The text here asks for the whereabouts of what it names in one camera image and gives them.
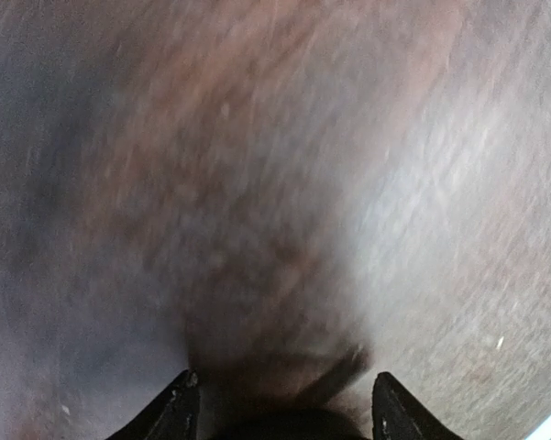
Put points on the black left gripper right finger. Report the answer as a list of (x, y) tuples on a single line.
[(398, 415)]

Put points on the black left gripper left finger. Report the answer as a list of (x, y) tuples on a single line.
[(172, 414)]

